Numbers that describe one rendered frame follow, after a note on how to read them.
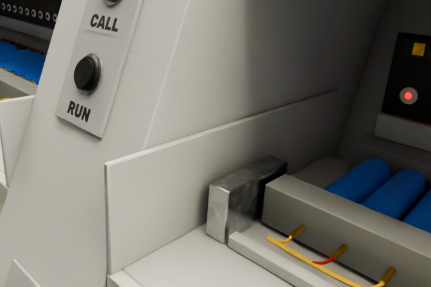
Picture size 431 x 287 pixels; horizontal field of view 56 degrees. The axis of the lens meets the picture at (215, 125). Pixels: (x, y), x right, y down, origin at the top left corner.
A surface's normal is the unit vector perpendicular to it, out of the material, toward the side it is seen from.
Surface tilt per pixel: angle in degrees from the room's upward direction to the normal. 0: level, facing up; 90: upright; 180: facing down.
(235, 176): 21
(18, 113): 90
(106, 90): 90
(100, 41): 90
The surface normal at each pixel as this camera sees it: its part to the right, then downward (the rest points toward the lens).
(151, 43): -0.60, -0.14
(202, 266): 0.07, -0.94
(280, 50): 0.74, 0.27
